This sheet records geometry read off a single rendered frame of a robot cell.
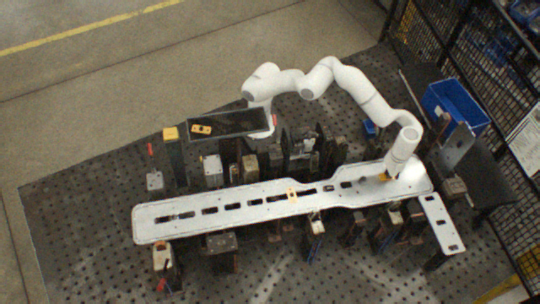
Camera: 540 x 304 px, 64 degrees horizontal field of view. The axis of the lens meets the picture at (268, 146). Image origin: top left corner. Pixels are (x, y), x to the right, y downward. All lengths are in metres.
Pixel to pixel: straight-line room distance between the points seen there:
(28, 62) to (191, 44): 1.38
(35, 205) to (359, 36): 3.06
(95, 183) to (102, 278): 0.52
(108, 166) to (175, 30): 2.02
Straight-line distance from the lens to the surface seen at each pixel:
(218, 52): 3.95
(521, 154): 2.21
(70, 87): 3.92
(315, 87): 1.77
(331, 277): 2.17
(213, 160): 1.92
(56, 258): 2.34
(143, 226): 1.94
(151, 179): 1.96
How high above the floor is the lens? 2.73
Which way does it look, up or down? 56 degrees down
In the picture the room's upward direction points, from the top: 5 degrees clockwise
